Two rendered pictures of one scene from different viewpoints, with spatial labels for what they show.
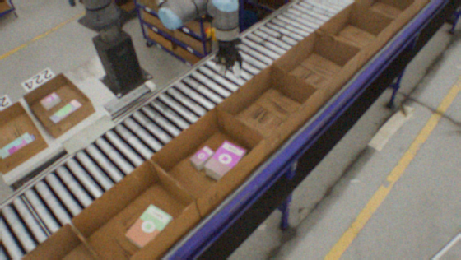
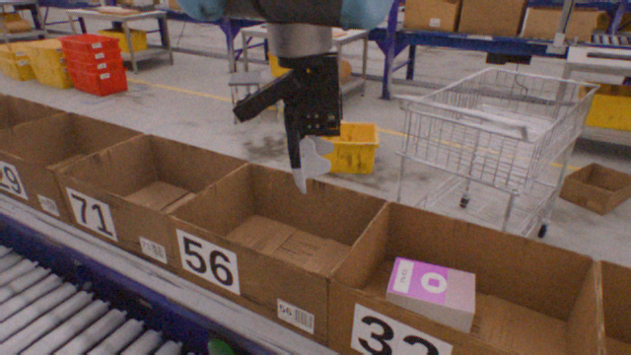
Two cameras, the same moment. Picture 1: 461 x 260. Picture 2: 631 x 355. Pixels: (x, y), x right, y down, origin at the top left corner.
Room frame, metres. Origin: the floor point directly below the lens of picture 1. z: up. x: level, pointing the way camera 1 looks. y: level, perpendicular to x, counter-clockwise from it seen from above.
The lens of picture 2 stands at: (1.32, 0.57, 1.53)
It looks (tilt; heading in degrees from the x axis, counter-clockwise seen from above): 29 degrees down; 253
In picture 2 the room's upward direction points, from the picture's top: straight up
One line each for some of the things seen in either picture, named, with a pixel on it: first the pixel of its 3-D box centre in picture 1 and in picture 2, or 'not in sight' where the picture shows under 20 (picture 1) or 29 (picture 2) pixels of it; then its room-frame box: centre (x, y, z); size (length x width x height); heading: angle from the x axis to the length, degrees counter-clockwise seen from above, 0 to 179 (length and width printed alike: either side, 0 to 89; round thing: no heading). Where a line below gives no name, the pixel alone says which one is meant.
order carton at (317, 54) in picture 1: (315, 68); (161, 193); (1.44, -0.44, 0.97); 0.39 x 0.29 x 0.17; 133
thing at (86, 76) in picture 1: (65, 106); not in sight; (1.55, 1.04, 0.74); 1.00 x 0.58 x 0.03; 130
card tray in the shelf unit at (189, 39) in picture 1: (201, 32); not in sight; (2.69, 0.24, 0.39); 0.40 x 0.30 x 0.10; 43
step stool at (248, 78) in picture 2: not in sight; (256, 98); (0.69, -3.58, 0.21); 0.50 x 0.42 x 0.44; 167
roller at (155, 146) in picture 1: (152, 142); not in sight; (1.22, 0.46, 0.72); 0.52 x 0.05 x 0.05; 43
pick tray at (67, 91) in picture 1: (58, 104); not in sight; (1.52, 1.05, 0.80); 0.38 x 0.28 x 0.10; 43
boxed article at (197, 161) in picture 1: (202, 158); not in sight; (0.96, 0.16, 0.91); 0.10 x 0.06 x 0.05; 132
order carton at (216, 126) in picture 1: (209, 160); (457, 303); (0.91, 0.13, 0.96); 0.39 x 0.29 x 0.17; 133
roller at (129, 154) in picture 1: (133, 157); not in sight; (1.13, 0.55, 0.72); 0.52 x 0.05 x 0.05; 43
